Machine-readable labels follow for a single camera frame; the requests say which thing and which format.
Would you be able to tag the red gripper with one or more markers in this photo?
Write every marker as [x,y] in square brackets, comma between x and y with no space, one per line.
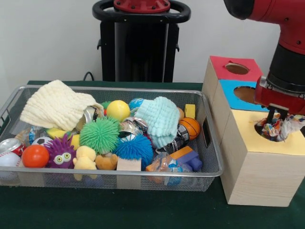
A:
[278,100]

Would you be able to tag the cream muslin cloth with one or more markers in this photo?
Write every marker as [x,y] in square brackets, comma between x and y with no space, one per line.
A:
[57,105]

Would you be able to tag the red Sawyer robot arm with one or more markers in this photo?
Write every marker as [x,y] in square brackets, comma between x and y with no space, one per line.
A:
[288,28]

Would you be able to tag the wooden three-hole box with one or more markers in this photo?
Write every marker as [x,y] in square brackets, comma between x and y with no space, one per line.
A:
[257,181]

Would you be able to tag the silver mesh bin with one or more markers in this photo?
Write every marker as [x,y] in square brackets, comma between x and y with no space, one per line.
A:
[59,182]

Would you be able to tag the orange toy basketball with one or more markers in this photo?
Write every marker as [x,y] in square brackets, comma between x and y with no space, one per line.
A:
[189,128]

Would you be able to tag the light blue fluffy cloth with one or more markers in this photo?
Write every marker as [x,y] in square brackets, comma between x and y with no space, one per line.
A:
[159,119]

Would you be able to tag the blue spiky rubber ball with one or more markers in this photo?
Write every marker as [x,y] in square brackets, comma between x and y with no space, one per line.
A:
[133,150]

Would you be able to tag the yellow smooth ball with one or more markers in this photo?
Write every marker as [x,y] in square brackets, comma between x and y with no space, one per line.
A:
[118,109]

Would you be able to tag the green spiky rubber ball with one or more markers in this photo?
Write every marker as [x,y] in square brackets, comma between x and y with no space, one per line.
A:
[98,134]

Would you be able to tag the dark green table cloth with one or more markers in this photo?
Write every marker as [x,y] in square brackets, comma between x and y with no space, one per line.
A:
[119,210]

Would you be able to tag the yellow plush duck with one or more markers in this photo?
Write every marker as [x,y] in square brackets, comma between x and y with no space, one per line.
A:
[84,158]

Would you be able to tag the purple spiky monster toy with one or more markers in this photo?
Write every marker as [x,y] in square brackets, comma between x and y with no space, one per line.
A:
[60,152]

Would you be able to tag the orange smooth ball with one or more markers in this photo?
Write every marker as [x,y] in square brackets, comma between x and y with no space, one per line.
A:
[35,156]

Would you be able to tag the white baseball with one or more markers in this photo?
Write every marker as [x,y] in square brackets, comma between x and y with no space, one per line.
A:
[9,159]

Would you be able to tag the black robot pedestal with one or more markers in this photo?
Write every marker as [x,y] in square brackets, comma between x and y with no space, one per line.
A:
[140,47]

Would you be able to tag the red robot base mount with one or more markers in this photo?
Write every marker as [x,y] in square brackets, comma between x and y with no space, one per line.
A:
[143,6]

